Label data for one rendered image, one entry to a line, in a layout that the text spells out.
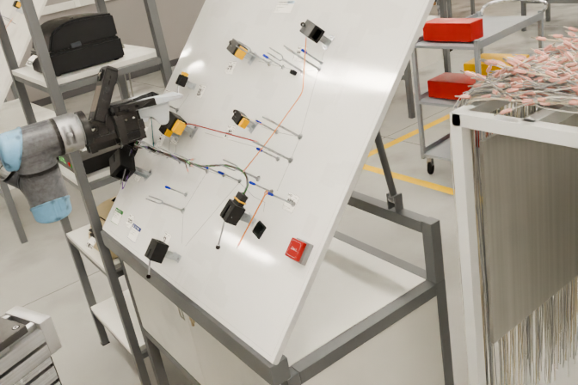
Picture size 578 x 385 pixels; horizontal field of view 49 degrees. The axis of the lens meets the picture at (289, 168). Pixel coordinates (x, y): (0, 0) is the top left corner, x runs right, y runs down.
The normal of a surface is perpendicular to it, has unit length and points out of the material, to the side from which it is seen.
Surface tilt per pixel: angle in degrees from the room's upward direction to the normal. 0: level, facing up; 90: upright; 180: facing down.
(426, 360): 90
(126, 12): 90
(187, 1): 90
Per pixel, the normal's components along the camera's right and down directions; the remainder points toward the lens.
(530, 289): 0.61, 0.20
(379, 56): -0.70, -0.35
